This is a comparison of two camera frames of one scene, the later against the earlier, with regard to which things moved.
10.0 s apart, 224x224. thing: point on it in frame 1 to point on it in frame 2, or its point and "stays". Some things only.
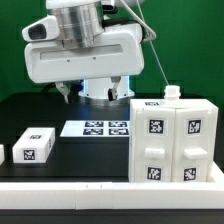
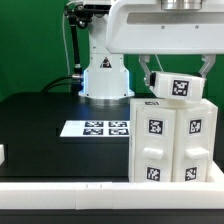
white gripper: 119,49 to 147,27
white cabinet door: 153,145 stays
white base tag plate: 96,128 stays
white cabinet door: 191,144 stays
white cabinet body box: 172,140 stays
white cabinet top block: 34,146 to 177,85
